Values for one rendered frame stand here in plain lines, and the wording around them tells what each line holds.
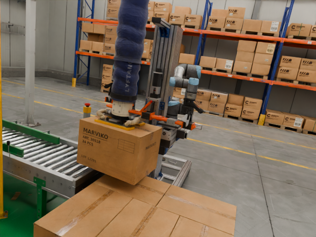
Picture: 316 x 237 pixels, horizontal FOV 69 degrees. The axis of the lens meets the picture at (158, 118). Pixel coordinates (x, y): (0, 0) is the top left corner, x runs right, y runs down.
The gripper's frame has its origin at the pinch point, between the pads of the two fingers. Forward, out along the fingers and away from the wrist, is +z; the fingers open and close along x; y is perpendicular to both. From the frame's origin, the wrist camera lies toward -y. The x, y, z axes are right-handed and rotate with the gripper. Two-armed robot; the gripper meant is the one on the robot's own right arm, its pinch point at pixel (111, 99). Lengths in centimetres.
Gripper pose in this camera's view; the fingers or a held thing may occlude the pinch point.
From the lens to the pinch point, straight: 237.2
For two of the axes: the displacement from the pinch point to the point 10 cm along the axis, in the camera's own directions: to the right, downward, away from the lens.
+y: 9.0, 2.4, -3.6
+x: 4.1, -1.6, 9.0
